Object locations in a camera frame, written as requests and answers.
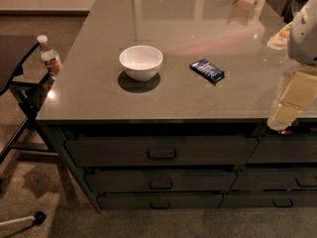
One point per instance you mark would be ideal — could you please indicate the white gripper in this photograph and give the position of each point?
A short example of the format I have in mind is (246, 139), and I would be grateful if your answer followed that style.
(304, 39)

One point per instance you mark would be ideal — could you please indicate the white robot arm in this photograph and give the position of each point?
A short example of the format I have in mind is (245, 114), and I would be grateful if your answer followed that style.
(302, 38)

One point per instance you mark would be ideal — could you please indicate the blue snack bar wrapper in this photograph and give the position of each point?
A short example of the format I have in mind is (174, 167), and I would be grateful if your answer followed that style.
(208, 70)

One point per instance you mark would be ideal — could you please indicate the grey counter cabinet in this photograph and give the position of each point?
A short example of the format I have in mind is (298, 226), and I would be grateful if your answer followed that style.
(94, 97)

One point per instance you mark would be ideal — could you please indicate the white ceramic bowl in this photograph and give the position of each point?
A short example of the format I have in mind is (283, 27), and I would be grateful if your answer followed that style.
(141, 63)

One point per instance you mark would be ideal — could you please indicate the clear plastic water bottle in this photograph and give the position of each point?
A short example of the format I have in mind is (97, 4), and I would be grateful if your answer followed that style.
(49, 56)

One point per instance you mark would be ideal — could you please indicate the white pole black foot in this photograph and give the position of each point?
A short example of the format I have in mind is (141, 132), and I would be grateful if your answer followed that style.
(36, 219)

